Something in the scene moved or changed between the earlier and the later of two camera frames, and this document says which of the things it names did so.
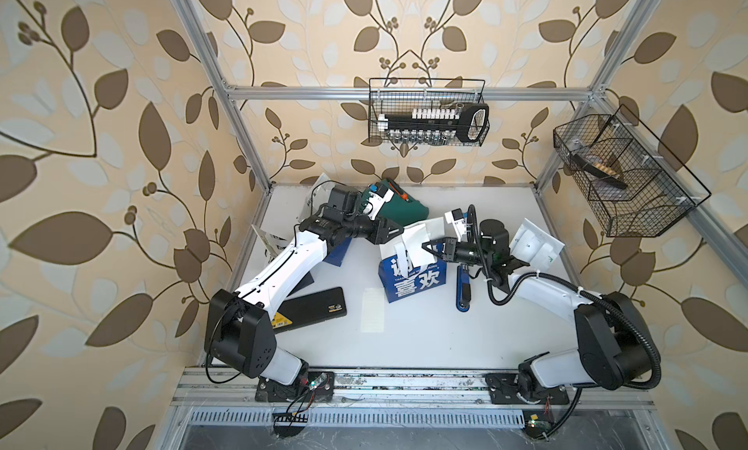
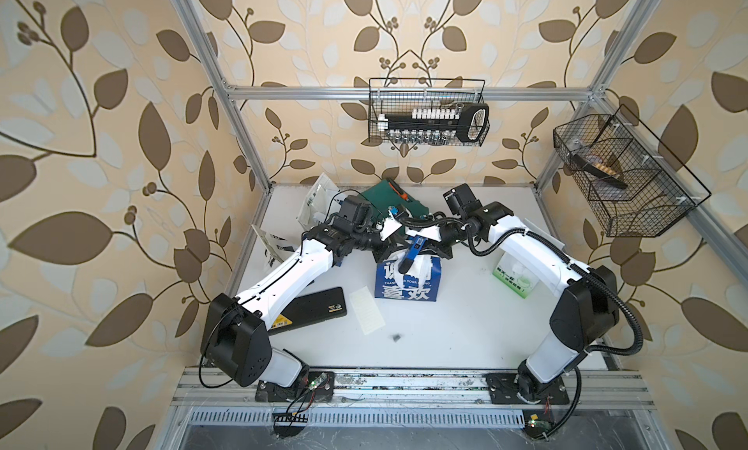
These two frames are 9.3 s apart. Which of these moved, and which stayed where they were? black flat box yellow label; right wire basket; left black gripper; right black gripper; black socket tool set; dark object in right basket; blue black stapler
Moved: right black gripper; blue black stapler; left black gripper
Stayed: dark object in right basket; black flat box yellow label; black socket tool set; right wire basket
